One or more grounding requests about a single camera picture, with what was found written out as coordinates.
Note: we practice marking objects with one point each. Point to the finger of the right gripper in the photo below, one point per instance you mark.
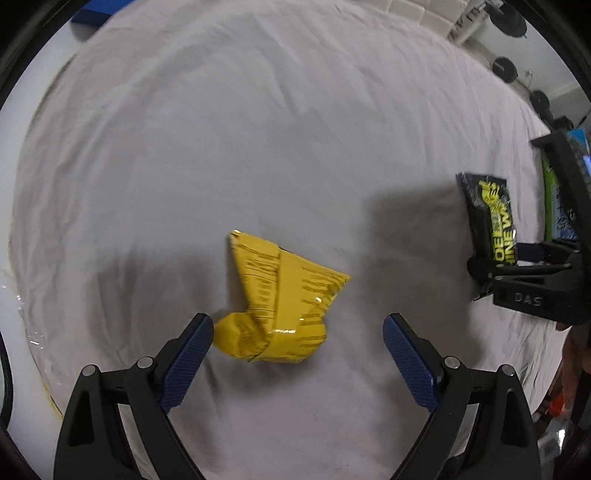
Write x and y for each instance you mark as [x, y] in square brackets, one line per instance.
[565, 160]
[541, 258]

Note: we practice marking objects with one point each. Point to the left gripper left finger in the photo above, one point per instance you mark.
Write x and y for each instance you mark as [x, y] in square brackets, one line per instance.
[92, 442]

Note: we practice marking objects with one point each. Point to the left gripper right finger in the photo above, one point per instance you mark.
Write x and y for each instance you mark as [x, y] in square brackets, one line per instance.
[480, 425]

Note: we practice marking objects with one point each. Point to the black shoe wipes pack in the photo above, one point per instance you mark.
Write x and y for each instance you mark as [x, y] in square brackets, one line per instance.
[493, 231]

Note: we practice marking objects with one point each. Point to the yellow snack bag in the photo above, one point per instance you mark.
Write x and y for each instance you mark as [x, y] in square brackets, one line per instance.
[287, 298]

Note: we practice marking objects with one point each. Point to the right white padded chair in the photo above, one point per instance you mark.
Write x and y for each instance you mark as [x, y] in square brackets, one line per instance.
[439, 16]

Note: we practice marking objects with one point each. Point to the grey table cloth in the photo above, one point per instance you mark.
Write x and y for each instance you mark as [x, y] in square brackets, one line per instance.
[333, 130]

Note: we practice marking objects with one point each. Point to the blue foam mat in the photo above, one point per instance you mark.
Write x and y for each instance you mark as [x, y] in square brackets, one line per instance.
[97, 12]

